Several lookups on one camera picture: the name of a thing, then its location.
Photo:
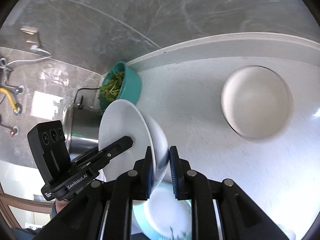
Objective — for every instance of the white bowl on counter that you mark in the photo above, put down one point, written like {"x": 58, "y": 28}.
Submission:
{"x": 256, "y": 102}

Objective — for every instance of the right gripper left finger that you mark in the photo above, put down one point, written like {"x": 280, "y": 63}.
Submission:
{"x": 105, "y": 211}

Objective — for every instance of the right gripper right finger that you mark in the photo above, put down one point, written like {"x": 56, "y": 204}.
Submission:
{"x": 219, "y": 210}

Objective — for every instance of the teal rimmed floral plate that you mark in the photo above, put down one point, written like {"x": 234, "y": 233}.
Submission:
{"x": 162, "y": 216}

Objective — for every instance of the stainless steel rice cooker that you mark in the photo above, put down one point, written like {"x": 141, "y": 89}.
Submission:
{"x": 81, "y": 125}

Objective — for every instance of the teal plastic basin with greens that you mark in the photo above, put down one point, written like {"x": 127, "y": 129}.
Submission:
{"x": 121, "y": 82}

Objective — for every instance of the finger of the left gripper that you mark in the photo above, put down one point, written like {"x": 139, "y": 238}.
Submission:
{"x": 116, "y": 148}

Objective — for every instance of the left hand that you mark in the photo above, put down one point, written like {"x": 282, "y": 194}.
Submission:
{"x": 58, "y": 206}

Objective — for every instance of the wall power socket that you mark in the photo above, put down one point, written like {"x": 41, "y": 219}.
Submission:
{"x": 31, "y": 35}

